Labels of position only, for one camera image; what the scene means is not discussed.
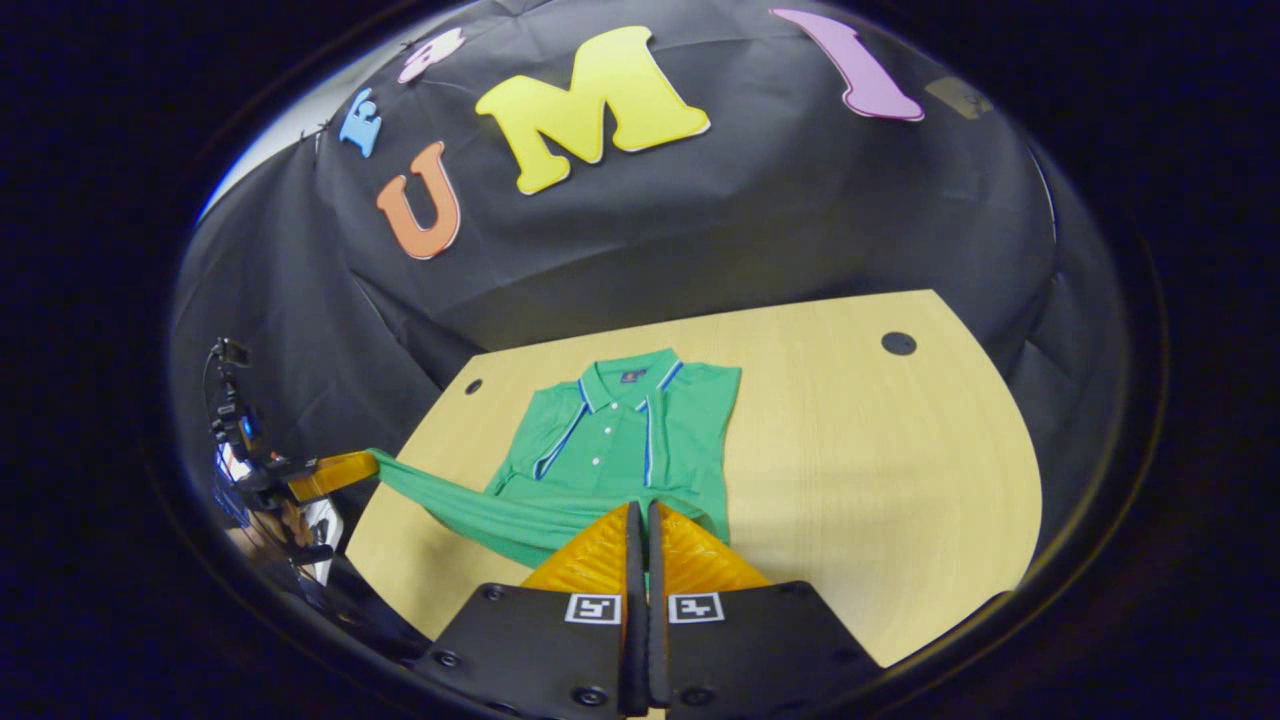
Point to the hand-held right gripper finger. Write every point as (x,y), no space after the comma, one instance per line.
(633,600)
(655,620)

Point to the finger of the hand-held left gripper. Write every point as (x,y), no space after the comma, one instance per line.
(335,473)

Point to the black backdrop cloth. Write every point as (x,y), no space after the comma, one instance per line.
(750,220)

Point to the green T-shirt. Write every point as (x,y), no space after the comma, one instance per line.
(620,450)

